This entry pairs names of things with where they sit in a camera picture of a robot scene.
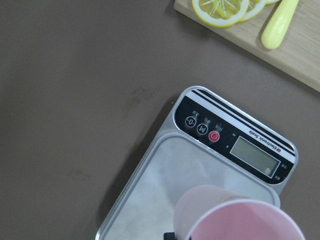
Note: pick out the yellow plastic knife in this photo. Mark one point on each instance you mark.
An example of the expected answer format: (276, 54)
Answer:
(277, 26)

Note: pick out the digital kitchen scale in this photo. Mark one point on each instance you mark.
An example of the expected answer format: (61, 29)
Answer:
(204, 140)

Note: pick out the wooden cutting board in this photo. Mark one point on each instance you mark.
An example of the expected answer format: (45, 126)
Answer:
(299, 53)

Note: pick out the pink plastic cup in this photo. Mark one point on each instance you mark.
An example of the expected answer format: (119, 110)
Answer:
(208, 212)

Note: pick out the lemon slice middle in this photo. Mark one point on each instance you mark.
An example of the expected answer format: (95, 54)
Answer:
(254, 8)

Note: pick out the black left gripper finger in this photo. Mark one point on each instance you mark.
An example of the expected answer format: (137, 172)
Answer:
(169, 235)

